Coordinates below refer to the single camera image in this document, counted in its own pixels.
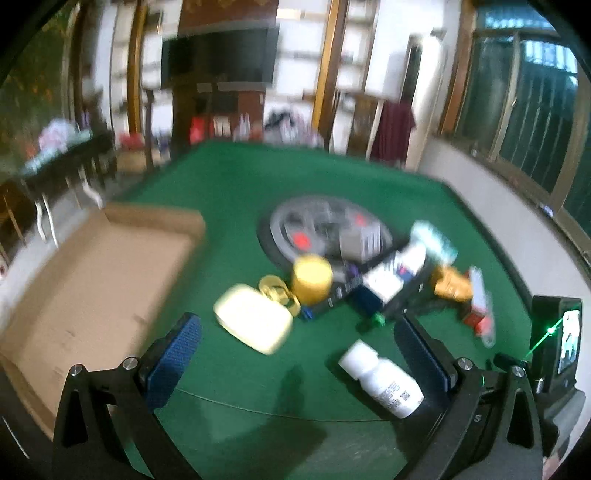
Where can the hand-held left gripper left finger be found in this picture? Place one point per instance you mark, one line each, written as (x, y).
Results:
(178, 355)

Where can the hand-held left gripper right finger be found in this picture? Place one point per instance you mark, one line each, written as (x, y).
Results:
(427, 364)

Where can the small white pill bottle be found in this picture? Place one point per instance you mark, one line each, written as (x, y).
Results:
(383, 378)

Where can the red and white tube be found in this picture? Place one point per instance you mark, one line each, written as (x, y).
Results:
(478, 300)

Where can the cream plastic case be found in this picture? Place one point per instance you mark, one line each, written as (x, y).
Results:
(251, 318)

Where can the orange yellow packet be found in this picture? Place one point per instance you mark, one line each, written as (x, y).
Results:
(452, 284)

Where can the white bottle blue label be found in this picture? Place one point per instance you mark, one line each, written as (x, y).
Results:
(411, 256)

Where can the shallow cardboard box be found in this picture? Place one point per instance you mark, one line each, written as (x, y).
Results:
(92, 286)

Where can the teal tissue packet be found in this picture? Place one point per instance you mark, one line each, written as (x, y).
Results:
(434, 240)

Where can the yellow lid jar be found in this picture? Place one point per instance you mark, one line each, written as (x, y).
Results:
(311, 279)

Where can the yellow tape rings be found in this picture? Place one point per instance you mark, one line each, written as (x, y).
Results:
(272, 286)

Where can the small grey white box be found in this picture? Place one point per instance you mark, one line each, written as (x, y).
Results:
(358, 242)

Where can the round grey table centre panel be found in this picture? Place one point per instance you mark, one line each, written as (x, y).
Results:
(295, 221)

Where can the black side table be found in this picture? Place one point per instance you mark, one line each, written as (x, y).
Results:
(69, 157)

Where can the red bag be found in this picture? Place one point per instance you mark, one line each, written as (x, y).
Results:
(199, 129)

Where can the barred window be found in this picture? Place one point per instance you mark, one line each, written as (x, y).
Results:
(531, 115)

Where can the dark red garment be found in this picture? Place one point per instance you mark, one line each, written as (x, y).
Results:
(392, 129)

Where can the wooden clothes rack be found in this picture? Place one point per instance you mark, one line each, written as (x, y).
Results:
(364, 124)

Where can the white plastic bag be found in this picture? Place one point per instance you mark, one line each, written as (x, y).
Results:
(57, 134)

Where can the pile of clothes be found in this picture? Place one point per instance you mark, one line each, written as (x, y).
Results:
(291, 127)

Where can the black television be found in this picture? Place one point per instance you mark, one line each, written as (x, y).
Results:
(217, 57)

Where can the white standing air conditioner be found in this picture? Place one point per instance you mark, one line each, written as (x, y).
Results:
(392, 64)

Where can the floral wall mural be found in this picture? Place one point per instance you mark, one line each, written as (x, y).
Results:
(27, 92)

